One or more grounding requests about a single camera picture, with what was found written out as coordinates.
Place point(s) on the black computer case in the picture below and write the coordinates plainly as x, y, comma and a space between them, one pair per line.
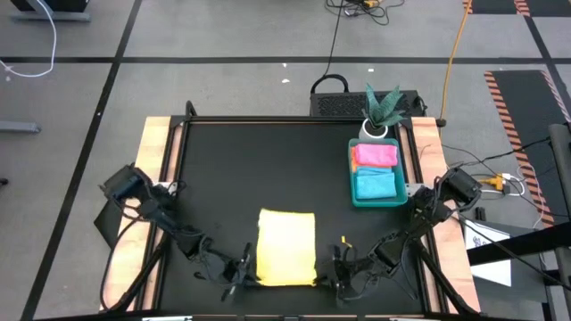
339, 104

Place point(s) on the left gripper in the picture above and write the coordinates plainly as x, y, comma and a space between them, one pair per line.
234, 272

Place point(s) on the yellow microfiber towel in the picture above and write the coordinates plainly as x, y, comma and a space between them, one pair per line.
285, 245

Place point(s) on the white round plant pot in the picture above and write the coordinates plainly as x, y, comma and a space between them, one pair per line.
369, 131

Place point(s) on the wooden table side board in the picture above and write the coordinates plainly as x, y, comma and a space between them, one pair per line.
147, 142
426, 138

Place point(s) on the black striped floor mat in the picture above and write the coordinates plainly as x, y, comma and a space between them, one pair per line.
522, 111

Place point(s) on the teal translucent plastic bin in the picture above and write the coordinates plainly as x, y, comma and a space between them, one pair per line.
379, 203

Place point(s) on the white paper sheet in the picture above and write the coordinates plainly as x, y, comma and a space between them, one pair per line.
490, 267

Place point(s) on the blue microfiber towel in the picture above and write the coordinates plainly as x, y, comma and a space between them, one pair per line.
376, 185

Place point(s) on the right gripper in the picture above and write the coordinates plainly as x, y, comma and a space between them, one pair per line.
341, 276

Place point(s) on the pink microfiber towel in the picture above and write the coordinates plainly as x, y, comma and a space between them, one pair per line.
376, 155

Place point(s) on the small yellow object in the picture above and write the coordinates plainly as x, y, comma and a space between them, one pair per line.
345, 242

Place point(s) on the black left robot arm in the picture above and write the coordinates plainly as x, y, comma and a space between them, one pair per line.
165, 218

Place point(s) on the green snake plant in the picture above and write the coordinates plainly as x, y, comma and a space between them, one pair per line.
381, 107

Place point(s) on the orange microfiber towel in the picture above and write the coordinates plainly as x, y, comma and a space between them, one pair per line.
353, 160

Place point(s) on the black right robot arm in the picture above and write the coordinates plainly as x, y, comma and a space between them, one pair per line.
428, 209

